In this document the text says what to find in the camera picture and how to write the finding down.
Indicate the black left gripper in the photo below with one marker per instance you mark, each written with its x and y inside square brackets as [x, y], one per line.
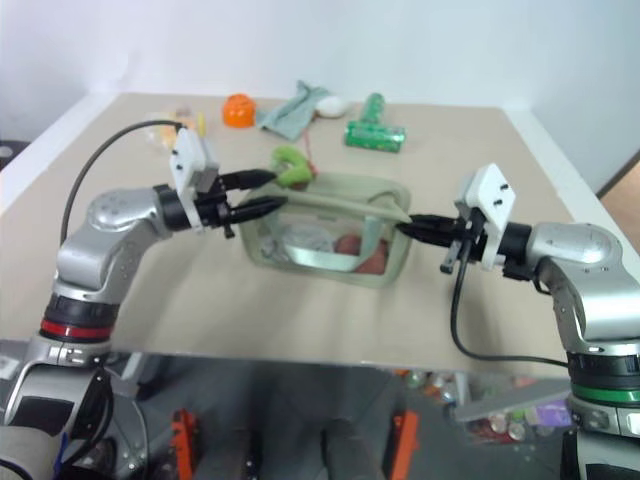
[212, 210]

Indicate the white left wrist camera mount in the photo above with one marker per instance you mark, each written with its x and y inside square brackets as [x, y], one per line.
[187, 155]

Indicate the green shiny cylinder pack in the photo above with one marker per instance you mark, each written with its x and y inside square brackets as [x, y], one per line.
[374, 136]

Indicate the grey green cloth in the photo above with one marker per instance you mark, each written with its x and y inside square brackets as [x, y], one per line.
[290, 114]

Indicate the green clear zip pouch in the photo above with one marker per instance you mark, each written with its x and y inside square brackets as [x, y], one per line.
[340, 202]

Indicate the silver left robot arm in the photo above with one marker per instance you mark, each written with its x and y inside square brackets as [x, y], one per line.
[107, 220]

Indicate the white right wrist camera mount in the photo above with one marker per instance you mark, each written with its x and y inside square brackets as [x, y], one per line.
[492, 192]

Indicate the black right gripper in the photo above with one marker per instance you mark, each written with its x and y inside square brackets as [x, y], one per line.
[470, 235]

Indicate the white egg shaped object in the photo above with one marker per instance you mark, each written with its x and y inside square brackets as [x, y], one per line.
[331, 106]

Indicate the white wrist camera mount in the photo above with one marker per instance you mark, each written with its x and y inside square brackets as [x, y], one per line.
[492, 192]
[187, 155]

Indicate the red round item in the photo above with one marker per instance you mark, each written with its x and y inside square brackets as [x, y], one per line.
[347, 245]

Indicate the reddish brown item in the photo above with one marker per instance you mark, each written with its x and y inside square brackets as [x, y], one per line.
[375, 260]

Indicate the green bottle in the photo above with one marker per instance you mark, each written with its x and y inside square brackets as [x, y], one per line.
[373, 107]

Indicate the orange black clamp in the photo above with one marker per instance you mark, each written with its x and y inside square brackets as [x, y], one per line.
[405, 445]
[184, 445]

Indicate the clear snack bag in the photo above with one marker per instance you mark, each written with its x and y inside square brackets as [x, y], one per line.
[167, 131]

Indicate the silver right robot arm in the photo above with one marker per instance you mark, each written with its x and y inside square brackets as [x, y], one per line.
[575, 250]

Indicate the grey white crumpled item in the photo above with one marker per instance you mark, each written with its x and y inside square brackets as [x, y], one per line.
[305, 235]

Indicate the orange round plastic toy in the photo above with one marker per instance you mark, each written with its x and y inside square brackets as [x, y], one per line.
[239, 111]

